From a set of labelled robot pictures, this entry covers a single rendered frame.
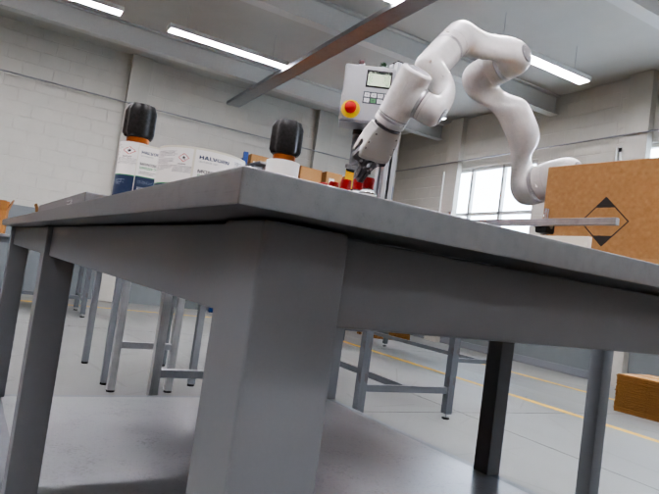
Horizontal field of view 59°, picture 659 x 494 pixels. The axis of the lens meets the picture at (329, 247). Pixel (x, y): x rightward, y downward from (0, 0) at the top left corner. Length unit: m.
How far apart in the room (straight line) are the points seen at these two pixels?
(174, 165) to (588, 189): 0.93
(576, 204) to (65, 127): 8.35
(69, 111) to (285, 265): 9.00
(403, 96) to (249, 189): 1.23
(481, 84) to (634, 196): 0.70
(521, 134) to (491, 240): 1.50
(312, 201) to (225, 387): 0.12
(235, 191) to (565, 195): 1.22
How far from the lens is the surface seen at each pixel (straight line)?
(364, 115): 1.90
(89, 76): 9.45
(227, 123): 9.81
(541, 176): 1.91
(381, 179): 1.85
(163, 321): 2.68
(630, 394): 5.60
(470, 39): 1.79
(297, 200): 0.31
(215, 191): 0.32
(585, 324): 0.56
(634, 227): 1.37
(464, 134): 9.95
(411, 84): 1.50
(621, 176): 1.41
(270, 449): 0.36
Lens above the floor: 0.78
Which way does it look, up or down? 3 degrees up
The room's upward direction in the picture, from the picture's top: 8 degrees clockwise
